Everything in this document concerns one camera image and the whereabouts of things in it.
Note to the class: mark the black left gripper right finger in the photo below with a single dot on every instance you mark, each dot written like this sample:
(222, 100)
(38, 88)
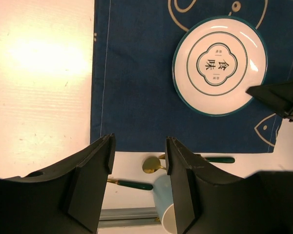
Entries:
(186, 169)

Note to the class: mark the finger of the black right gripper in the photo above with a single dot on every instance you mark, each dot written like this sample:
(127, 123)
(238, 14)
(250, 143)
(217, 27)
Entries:
(277, 97)

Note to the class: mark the gold fork dark handle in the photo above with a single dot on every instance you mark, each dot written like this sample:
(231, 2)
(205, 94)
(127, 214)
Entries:
(132, 184)

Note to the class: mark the gold spoon dark handle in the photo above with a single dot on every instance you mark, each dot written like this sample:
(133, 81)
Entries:
(151, 165)

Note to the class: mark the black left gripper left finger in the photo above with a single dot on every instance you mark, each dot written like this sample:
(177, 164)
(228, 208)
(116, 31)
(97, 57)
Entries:
(65, 197)

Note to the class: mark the white round plate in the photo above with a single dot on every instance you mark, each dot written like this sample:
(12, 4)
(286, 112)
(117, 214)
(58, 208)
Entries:
(214, 64)

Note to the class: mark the aluminium front rail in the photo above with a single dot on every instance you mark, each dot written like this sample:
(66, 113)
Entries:
(128, 217)

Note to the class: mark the gold knife dark handle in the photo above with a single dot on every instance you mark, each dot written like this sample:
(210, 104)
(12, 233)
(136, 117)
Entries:
(219, 159)

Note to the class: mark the white and blue mug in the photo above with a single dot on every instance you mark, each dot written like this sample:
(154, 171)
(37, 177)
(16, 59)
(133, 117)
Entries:
(163, 200)

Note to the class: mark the blue fabric placemat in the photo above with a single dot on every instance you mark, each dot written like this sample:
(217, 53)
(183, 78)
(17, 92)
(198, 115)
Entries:
(133, 94)

